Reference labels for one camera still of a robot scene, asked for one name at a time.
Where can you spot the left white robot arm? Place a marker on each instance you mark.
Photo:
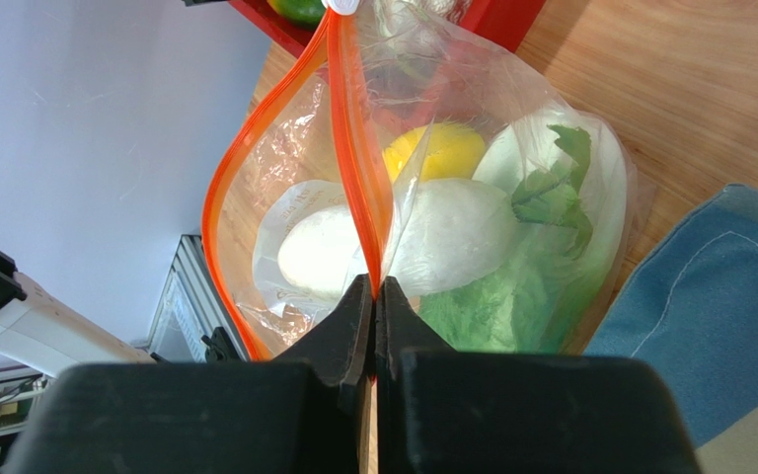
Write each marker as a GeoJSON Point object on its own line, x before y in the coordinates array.
{"type": "Point", "coordinates": [41, 332]}

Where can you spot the plaid pillow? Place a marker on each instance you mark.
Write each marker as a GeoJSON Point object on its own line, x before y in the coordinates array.
{"type": "Point", "coordinates": [690, 311]}

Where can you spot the clear zip top bag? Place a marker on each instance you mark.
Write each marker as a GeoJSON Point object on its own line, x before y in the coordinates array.
{"type": "Point", "coordinates": [372, 71]}

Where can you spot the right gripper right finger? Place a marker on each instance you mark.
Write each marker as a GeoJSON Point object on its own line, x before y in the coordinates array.
{"type": "Point", "coordinates": [443, 411]}

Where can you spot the green lettuce cabbage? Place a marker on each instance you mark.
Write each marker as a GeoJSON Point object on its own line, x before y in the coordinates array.
{"type": "Point", "coordinates": [567, 179]}

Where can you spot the yellow bell pepper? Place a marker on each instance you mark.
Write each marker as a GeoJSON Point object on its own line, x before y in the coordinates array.
{"type": "Point", "coordinates": [454, 150]}

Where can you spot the red plastic bin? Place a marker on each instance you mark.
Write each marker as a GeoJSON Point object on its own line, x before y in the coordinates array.
{"type": "Point", "coordinates": [504, 22]}

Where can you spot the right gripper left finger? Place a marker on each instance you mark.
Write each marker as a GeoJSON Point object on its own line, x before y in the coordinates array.
{"type": "Point", "coordinates": [306, 411]}

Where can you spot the green orange mango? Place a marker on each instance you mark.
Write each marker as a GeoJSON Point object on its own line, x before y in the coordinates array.
{"type": "Point", "coordinates": [305, 14]}

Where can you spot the white radish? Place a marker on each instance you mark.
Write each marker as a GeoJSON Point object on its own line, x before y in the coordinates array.
{"type": "Point", "coordinates": [458, 231]}

